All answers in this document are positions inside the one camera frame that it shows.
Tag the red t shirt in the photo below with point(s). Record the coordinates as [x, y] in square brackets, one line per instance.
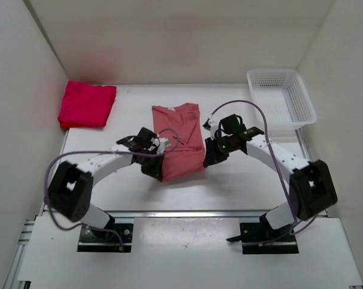
[91, 124]

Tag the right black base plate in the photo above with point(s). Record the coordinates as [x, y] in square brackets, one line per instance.
[257, 240]

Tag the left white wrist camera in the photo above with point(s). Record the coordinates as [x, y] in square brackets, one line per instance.
[161, 144]

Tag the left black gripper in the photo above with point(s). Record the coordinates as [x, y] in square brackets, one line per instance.
[155, 171]

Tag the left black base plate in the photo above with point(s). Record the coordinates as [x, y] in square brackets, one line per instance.
[107, 242]

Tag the white plastic basket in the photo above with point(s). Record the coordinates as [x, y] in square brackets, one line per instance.
[283, 98]

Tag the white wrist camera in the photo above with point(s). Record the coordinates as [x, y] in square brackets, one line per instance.
[213, 127]
[161, 144]

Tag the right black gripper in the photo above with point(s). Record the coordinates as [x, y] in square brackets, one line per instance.
[213, 155]

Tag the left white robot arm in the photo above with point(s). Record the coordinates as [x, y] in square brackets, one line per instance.
[70, 191]

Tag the magenta t shirt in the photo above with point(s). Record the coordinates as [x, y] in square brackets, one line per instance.
[84, 102]

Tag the light pink t shirt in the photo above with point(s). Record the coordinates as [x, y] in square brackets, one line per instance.
[182, 126]

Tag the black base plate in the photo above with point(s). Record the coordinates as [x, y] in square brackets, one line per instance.
[107, 242]
[257, 240]

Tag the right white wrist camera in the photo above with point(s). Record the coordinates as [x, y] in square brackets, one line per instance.
[213, 127]

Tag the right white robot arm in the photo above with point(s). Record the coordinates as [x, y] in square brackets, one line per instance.
[309, 183]

